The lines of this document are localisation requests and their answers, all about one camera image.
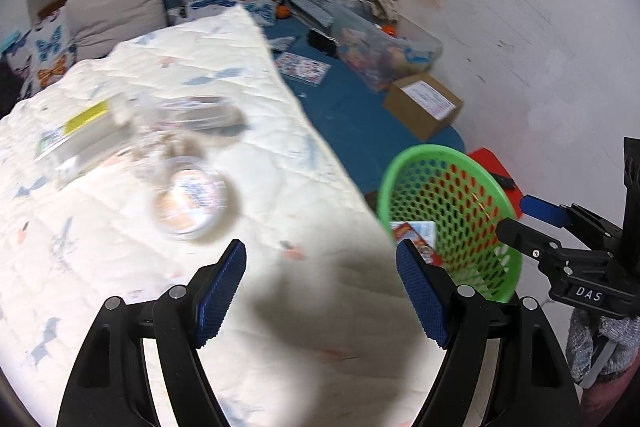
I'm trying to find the colourful snack packet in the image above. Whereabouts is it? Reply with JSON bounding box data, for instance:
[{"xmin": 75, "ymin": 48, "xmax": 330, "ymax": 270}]
[{"xmin": 390, "ymin": 221, "xmax": 442, "ymax": 267}]

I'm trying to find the clear round plastic cup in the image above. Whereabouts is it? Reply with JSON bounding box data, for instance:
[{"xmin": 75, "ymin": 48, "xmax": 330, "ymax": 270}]
[{"xmin": 150, "ymin": 156, "xmax": 229, "ymax": 241}]

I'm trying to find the clear bottle yellow label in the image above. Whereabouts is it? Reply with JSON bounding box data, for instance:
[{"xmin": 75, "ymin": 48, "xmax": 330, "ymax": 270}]
[{"xmin": 35, "ymin": 93, "xmax": 134, "ymax": 183}]

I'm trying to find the clear plastic container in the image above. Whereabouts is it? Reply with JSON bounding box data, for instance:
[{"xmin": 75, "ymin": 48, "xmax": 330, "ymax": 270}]
[{"xmin": 139, "ymin": 95, "xmax": 243, "ymax": 133}]

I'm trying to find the grey gloved right hand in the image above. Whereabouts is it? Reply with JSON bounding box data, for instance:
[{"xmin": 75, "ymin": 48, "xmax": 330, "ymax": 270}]
[{"xmin": 565, "ymin": 309, "xmax": 639, "ymax": 389}]

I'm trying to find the green plastic waste basket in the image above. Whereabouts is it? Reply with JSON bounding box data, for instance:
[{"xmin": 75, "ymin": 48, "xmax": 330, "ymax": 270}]
[{"xmin": 376, "ymin": 144, "xmax": 522, "ymax": 303}]

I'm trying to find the red plastic stool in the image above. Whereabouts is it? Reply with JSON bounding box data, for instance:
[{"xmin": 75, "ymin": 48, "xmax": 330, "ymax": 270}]
[{"xmin": 469, "ymin": 147, "xmax": 523, "ymax": 219}]

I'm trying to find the brown cardboard box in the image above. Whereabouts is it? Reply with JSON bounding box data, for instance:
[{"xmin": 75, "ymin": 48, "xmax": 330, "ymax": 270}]
[{"xmin": 383, "ymin": 72, "xmax": 464, "ymax": 142}]

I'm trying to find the blue bed sheet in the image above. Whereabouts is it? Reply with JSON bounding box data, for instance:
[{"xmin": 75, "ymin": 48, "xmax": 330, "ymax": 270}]
[{"xmin": 158, "ymin": 0, "xmax": 467, "ymax": 198}]

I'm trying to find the white quilted blanket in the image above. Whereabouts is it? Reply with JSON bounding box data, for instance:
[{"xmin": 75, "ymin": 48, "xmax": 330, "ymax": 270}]
[{"xmin": 1, "ymin": 8, "xmax": 442, "ymax": 426}]

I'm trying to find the clear plastic storage bin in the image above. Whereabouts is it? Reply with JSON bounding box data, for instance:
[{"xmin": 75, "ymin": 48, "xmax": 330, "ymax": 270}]
[{"xmin": 330, "ymin": 3, "xmax": 442, "ymax": 91}]

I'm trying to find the black small box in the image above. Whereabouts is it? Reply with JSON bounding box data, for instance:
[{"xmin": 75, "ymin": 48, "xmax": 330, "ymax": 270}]
[{"xmin": 307, "ymin": 28, "xmax": 338, "ymax": 57}]

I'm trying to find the colourful picture book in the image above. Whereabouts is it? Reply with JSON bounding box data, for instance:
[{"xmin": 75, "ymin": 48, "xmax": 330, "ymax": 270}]
[{"xmin": 276, "ymin": 52, "xmax": 331, "ymax": 86}]

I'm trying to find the orange small ball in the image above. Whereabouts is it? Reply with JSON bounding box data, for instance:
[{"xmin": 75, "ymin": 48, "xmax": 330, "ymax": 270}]
[{"xmin": 276, "ymin": 5, "xmax": 291, "ymax": 20}]

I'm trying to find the butterfly print pillow left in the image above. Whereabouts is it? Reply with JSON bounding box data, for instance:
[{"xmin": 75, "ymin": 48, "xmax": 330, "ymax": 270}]
[{"xmin": 2, "ymin": 6, "xmax": 77, "ymax": 100}]

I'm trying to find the beige pillow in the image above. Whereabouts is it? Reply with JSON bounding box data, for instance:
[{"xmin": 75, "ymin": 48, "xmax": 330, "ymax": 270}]
[{"xmin": 65, "ymin": 0, "xmax": 167, "ymax": 61}]

